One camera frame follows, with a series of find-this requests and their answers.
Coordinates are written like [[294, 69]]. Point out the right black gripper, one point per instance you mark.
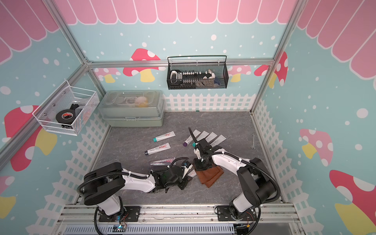
[[196, 160]]

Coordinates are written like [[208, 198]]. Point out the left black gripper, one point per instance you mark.
[[184, 181]]

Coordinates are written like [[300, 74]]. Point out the brown microfiber cloth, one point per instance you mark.
[[210, 176]]

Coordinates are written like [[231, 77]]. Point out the silver foil toothpaste tube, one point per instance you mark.
[[163, 161]]

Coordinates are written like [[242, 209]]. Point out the dark cap toothpaste tube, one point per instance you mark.
[[157, 149], [218, 140]]

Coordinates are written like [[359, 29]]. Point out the purple cap toothpaste tube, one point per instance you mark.
[[196, 133], [211, 137]]

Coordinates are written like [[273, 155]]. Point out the teal cap toothpaste tube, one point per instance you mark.
[[164, 136], [202, 135]]

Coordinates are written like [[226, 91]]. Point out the purple cap toothpaste tube top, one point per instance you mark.
[[196, 133]]

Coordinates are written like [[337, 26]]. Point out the red cap toothpaste tube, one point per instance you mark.
[[192, 174]]

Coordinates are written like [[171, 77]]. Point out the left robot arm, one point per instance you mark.
[[101, 185]]

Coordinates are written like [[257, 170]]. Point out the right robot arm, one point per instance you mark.
[[257, 184]]

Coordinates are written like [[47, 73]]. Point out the silver wrench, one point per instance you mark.
[[253, 142]]

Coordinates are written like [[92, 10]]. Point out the green plastic storage box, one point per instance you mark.
[[141, 108]]

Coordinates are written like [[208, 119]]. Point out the black power strip in basket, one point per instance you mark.
[[189, 77]]

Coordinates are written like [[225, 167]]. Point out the black tape roll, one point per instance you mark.
[[66, 117]]

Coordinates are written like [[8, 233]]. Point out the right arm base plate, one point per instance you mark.
[[229, 213]]

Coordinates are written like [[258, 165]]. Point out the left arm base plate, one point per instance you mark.
[[127, 214]]

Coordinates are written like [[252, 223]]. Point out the black wire mesh basket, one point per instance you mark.
[[210, 63]]

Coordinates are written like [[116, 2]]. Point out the white wire basket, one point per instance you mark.
[[83, 101]]

